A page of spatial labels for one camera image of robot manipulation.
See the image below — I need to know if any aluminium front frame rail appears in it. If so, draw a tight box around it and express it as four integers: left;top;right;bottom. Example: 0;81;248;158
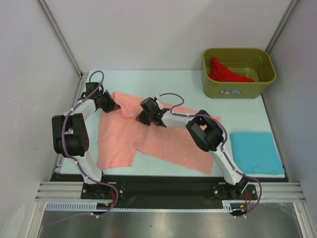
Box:
35;181;306;203

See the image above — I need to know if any red t shirt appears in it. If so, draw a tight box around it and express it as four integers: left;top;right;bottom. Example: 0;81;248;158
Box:
209;57;255;83

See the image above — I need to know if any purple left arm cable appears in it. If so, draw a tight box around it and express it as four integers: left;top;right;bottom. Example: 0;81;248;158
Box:
48;70;119;225

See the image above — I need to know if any pink t shirt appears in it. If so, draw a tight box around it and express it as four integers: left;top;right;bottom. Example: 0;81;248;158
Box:
98;92;213;174

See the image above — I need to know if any olive green plastic bin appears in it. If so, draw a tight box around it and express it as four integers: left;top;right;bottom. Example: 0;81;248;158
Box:
202;48;276;99

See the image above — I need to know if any right aluminium corner post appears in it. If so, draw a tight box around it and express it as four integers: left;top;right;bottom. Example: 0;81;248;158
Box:
265;0;301;54

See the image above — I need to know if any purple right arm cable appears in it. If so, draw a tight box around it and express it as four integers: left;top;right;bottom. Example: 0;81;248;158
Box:
155;92;263;219

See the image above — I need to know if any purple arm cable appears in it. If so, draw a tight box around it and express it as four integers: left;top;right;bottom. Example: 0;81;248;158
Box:
155;92;263;219
48;70;119;225

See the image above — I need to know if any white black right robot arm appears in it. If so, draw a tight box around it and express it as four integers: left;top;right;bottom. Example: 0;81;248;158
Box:
137;97;257;202

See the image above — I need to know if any white slotted cable duct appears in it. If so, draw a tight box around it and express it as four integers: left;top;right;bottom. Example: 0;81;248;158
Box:
46;201;245;213

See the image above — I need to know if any folded blue t shirt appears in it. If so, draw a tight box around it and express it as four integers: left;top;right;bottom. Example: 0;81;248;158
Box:
230;132;284;176

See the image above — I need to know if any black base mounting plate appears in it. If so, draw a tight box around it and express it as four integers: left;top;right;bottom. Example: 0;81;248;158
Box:
51;174;287;210

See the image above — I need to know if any aluminium corner post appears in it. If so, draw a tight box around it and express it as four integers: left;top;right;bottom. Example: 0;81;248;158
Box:
265;0;301;54
36;0;84;79

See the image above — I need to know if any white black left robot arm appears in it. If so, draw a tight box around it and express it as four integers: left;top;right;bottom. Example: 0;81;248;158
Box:
52;82;120;200

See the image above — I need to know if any left aluminium corner post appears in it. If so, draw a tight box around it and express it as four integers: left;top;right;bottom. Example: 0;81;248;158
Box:
36;0;84;79

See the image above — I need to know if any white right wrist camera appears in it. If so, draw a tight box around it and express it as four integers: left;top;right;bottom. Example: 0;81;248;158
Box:
154;97;164;110

